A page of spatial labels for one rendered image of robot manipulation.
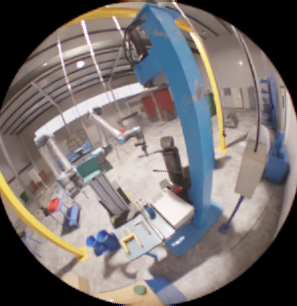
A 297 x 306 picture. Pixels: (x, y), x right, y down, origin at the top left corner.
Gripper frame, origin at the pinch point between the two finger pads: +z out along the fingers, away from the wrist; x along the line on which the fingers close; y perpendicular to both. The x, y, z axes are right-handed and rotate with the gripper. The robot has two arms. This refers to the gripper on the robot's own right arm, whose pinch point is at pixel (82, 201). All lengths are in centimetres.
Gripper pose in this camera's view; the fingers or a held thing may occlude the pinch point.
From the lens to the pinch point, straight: 114.4
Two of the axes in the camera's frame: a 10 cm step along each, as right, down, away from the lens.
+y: -4.6, 2.2, 8.6
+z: 6.4, 7.5, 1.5
